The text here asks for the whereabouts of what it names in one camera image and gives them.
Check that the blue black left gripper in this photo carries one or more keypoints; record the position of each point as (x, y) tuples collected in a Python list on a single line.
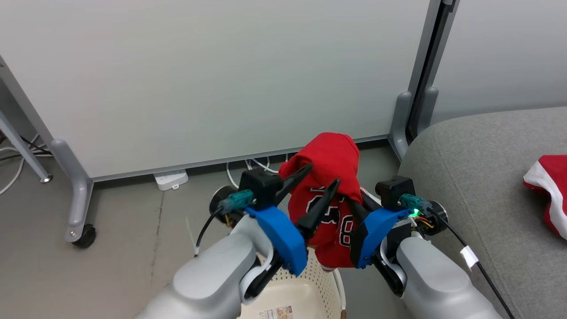
[(279, 235)]

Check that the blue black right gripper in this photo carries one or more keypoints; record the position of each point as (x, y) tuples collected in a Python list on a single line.
[(374, 232)]

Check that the red numbered jersey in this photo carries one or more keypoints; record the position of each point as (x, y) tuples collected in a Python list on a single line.
[(330, 155)]

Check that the red and white garment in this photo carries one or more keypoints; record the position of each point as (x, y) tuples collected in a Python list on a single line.
[(556, 177)]

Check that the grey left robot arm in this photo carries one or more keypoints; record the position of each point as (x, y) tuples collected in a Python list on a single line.
[(212, 274)]

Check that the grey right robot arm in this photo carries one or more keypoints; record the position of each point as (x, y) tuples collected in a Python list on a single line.
[(434, 279)]

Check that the grey fabric sofa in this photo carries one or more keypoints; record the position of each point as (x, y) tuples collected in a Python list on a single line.
[(491, 177)]

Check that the cream plastic laundry basket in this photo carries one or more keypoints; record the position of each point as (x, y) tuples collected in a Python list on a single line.
[(310, 292)]

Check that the paper label sticker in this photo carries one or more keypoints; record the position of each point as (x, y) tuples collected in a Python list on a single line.
[(278, 313)]

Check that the white power strip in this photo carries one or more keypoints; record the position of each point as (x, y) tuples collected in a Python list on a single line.
[(170, 179)]

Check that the frosted partition panel dark edge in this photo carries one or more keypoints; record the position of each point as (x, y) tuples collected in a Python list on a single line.
[(500, 48)]

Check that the black caster wheel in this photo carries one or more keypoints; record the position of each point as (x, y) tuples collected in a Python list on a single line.
[(86, 237)]

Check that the grey partition foot with caster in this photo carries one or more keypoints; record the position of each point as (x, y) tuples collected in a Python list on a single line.
[(79, 195)]

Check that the grey metal table leg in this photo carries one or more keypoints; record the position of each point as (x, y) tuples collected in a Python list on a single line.
[(22, 150)]

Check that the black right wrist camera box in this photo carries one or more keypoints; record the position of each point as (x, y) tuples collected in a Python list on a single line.
[(394, 190)]

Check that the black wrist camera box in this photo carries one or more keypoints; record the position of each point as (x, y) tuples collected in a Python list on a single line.
[(394, 190), (261, 186)]

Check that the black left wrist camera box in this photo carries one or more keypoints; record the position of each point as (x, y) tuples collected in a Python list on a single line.
[(261, 186)]

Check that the white partition panel grey frame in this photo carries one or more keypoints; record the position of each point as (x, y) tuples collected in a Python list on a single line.
[(212, 75)]

